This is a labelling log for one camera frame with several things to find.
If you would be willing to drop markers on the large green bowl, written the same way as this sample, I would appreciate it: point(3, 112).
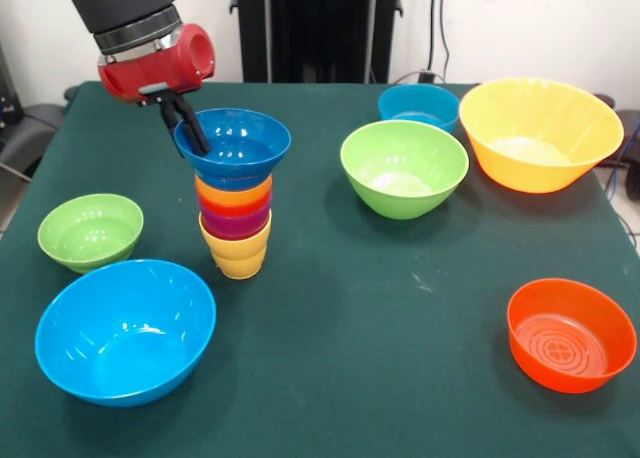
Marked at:
point(405, 175)

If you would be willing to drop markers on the dark grey pedestal leg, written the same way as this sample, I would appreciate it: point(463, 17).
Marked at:
point(30, 128)

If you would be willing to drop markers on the small green ribbed bowl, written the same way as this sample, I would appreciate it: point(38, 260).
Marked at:
point(91, 233)

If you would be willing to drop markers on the orange ribbed plastic cup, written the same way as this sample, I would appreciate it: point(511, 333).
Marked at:
point(235, 193)

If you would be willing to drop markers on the red plastic bowl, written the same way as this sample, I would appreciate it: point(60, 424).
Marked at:
point(565, 343)

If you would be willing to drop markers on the dark blue bowl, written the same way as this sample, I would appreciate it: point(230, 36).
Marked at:
point(245, 148)

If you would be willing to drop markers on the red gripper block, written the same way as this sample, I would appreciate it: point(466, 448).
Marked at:
point(160, 70)

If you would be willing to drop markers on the purple plastic cup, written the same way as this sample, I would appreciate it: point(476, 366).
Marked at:
point(235, 225)

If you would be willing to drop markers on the red plastic cup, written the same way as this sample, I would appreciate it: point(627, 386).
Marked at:
point(235, 209)

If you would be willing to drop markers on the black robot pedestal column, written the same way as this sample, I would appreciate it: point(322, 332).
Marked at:
point(320, 28)

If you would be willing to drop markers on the dark green tablecloth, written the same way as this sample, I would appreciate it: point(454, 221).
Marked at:
point(310, 378)

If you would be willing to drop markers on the yellow ribbed plastic cup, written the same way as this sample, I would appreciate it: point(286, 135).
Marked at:
point(237, 258)

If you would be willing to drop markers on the small light blue bowl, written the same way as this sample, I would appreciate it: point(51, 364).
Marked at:
point(417, 103)

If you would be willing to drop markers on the large yellow bowl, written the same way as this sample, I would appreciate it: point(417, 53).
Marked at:
point(540, 133)

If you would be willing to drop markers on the large light blue bowl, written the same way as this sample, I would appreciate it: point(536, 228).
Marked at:
point(125, 333)

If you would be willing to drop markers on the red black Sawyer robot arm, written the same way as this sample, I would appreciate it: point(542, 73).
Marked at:
point(125, 8)

